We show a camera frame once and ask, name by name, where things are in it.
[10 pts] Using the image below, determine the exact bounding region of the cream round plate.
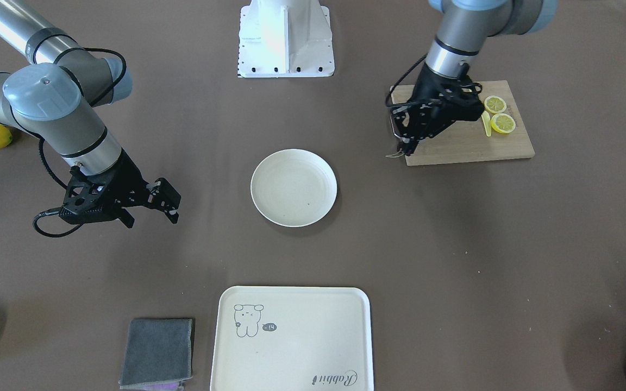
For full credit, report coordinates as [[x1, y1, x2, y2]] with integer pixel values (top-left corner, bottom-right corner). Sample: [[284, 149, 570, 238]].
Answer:
[[250, 149, 338, 228]]

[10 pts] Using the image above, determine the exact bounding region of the cream rabbit tray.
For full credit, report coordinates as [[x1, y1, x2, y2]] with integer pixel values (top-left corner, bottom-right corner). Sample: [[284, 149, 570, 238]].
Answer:
[[210, 286, 375, 390]]

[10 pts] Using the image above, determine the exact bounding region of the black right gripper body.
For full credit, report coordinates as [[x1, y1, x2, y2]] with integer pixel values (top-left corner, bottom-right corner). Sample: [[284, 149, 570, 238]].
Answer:
[[59, 149, 153, 228]]

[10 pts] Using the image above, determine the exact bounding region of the grey folded cloth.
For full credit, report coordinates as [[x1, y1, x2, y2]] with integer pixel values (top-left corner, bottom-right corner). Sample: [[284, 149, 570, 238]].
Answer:
[[118, 318, 193, 390]]

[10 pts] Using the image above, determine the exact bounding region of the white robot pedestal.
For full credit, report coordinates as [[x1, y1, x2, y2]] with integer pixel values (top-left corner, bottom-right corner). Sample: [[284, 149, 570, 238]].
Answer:
[[237, 1, 335, 78]]

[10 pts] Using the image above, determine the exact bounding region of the yellow plastic knife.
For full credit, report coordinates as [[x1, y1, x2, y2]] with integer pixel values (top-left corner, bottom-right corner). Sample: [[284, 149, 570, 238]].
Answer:
[[480, 110, 492, 137]]

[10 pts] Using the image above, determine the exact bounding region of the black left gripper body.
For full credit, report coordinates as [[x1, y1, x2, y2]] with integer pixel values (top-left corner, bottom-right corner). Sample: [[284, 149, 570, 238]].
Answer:
[[392, 64, 485, 142]]

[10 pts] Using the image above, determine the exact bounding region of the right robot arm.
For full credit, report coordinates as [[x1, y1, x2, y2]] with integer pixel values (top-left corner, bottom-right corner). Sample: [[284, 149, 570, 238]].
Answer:
[[0, 1, 181, 229]]

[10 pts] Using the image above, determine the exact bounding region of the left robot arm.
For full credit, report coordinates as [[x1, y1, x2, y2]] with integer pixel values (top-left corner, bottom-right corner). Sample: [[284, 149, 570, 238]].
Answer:
[[386, 1, 558, 156]]

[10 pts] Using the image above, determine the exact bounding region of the lemon half inner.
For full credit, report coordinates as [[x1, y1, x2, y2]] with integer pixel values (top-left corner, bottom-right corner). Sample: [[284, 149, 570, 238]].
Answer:
[[484, 96, 508, 115]]

